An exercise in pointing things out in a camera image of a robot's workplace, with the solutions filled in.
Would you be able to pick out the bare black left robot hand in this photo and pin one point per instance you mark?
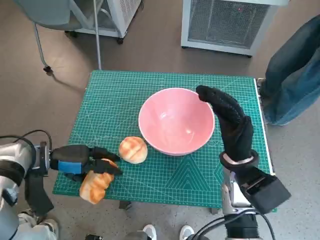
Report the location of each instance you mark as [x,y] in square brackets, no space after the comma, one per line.
[72,155]

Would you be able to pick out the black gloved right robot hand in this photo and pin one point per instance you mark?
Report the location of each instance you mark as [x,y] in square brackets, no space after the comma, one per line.
[235,130]

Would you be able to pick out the long toy bread loaf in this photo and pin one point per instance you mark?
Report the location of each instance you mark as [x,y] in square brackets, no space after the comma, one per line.
[95,187]

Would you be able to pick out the pink bowl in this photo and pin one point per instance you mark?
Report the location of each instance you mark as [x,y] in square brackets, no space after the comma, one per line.
[175,120]

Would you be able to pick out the round toy bread bun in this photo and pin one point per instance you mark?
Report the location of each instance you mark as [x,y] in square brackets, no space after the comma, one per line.
[133,150]

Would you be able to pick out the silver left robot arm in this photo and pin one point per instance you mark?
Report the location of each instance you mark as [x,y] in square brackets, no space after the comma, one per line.
[17,155]

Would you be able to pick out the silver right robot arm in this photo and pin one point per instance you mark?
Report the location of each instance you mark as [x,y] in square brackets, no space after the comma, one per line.
[232,195]

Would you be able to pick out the green cutting mat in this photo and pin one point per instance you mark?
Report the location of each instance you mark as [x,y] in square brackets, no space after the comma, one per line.
[112,100]

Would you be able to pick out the seated person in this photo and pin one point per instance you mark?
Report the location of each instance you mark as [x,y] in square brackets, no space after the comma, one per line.
[37,227]

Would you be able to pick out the standing person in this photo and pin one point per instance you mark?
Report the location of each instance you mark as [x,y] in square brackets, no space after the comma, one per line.
[295,75]

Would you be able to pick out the white cabinet with mesh front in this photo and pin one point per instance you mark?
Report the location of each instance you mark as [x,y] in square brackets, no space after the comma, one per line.
[225,22]

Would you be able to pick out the thin metal pole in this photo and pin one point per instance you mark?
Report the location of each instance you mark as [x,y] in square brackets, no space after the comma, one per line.
[97,37]

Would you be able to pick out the grey chair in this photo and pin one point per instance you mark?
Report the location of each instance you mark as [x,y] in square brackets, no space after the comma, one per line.
[50,12]

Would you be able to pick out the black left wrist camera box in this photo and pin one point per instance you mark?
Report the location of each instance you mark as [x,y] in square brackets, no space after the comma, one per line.
[37,197]

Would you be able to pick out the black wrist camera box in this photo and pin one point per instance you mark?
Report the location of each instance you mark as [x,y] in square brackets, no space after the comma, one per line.
[37,197]
[267,192]

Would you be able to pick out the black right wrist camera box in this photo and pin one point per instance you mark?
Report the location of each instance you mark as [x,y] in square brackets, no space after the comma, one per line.
[267,192]

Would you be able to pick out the black table bracket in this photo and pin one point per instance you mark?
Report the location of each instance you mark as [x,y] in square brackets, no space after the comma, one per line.
[125,204]
[214,210]

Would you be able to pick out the white open-frame cart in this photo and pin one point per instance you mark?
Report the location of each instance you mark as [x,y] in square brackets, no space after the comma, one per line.
[125,15]

